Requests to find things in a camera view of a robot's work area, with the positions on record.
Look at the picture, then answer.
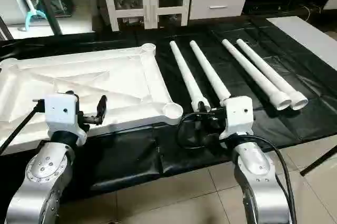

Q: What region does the teal and white mop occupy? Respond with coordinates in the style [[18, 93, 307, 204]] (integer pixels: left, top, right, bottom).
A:
[[13, 0, 48, 32]]

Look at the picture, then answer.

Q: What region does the black work mat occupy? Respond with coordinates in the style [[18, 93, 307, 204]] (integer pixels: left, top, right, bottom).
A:
[[0, 16, 337, 194]]

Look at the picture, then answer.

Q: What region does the white plastic table top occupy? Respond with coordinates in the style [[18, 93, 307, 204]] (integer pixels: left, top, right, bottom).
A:
[[0, 43, 184, 154]]

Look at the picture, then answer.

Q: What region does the small white drawer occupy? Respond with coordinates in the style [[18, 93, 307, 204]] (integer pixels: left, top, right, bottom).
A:
[[323, 0, 337, 11]]

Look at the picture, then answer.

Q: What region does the white plastic table leg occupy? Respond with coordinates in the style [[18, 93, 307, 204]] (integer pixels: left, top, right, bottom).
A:
[[236, 38, 309, 110], [190, 40, 232, 107], [221, 38, 292, 111], [170, 40, 211, 113]]

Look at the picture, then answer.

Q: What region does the white flat board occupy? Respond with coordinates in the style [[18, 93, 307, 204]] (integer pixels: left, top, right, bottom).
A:
[[266, 16, 337, 72]]

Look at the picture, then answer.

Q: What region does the white drawer unit with handle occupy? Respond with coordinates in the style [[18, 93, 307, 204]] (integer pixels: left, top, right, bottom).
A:
[[189, 0, 248, 21]]

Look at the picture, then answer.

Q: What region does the black storage crate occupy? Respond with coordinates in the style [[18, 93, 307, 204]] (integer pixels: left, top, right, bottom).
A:
[[36, 0, 72, 17]]

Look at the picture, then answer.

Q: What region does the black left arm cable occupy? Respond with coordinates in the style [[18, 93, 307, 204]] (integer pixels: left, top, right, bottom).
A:
[[0, 103, 44, 154]]

